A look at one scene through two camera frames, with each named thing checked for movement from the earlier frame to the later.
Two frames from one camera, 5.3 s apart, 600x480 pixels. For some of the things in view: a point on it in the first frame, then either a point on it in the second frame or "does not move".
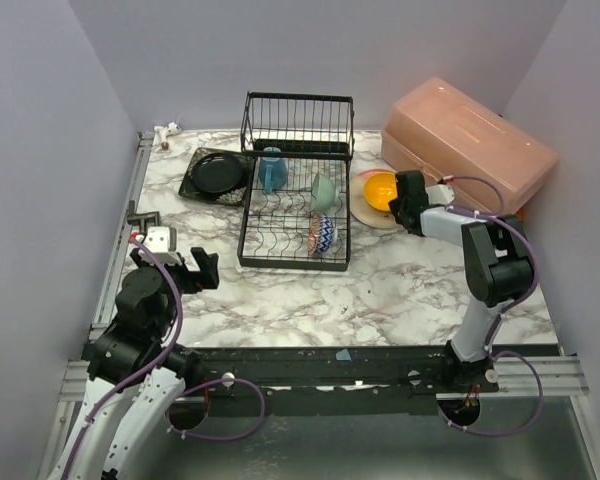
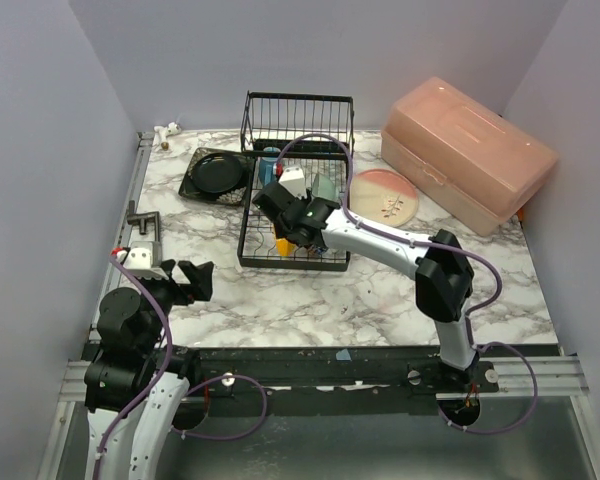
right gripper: [406, 201] -> [271, 201]
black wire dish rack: [294, 210] does not move
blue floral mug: [272, 170] does not move
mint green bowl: [324, 194] does not move
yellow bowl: [380, 188] -> [284, 248]
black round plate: [217, 172] does not move
